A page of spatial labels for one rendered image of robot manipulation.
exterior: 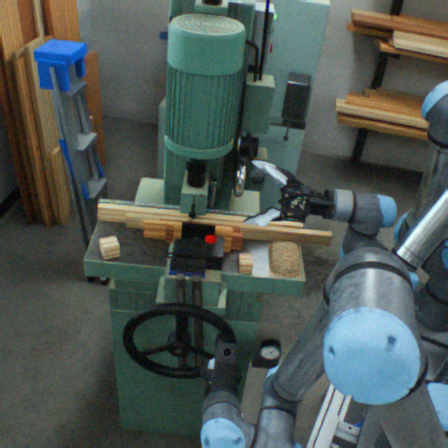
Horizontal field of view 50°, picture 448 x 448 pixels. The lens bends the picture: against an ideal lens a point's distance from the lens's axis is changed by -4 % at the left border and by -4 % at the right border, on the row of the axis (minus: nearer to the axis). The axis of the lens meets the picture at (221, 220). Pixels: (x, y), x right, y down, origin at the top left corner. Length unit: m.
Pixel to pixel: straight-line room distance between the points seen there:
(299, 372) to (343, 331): 0.31
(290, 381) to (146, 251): 0.62
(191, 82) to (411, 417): 0.79
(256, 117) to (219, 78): 0.34
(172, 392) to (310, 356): 0.98
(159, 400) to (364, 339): 1.31
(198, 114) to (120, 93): 2.82
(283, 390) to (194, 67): 0.69
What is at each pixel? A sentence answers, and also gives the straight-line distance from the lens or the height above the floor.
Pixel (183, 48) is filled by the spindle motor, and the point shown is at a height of 1.47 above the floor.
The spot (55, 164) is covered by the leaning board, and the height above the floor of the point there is 0.42.
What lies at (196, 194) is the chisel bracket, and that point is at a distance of 1.31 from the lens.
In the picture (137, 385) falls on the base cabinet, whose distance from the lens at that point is 1.78.
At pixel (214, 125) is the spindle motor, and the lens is 1.17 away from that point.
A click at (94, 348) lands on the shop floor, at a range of 2.30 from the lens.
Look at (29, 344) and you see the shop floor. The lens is 2.36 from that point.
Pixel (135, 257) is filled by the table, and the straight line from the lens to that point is 1.36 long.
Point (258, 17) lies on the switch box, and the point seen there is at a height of 1.46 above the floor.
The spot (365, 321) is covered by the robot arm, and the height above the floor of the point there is 1.39.
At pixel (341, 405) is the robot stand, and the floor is 0.21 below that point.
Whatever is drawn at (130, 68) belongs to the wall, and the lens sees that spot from 3.84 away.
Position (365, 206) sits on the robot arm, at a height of 1.19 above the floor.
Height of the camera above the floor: 1.82
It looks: 38 degrees down
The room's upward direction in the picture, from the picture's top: 7 degrees clockwise
